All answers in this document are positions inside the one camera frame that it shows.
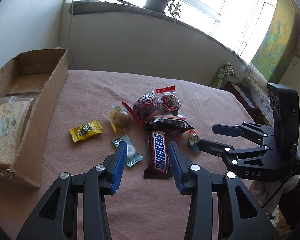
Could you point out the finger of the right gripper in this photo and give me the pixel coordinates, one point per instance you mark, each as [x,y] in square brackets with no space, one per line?
[222,151]
[251,131]

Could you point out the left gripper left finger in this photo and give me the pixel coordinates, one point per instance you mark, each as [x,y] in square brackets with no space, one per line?
[55,215]

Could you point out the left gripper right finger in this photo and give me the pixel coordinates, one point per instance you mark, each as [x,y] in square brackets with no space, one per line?
[239,214]

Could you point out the orange jelly cup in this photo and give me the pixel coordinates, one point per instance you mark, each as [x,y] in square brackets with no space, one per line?
[193,140]

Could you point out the small white red packet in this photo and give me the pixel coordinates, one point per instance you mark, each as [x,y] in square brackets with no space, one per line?
[179,117]

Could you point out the dark snickers bar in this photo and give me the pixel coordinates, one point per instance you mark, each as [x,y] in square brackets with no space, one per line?
[162,124]

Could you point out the red date snack bag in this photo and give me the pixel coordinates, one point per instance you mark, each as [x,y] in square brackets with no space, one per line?
[144,107]

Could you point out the teal mint candy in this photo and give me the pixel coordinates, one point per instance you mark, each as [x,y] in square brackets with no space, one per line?
[133,156]

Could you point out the yellow candy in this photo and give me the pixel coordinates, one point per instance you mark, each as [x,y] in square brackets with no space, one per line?
[85,131]

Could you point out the bread cracker pack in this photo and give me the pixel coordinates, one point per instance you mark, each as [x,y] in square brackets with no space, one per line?
[14,115]

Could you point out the dark red gift box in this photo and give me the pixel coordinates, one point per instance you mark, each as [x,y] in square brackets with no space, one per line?
[239,95]

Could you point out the white lace cloth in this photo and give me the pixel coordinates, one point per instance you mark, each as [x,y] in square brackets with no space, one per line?
[257,84]

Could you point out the green printed bag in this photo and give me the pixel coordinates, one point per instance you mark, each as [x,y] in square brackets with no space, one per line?
[221,76]

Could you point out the brown cardboard box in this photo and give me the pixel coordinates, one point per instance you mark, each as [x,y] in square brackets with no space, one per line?
[30,84]

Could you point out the yellow green wall map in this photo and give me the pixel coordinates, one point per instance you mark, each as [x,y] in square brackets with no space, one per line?
[278,46]

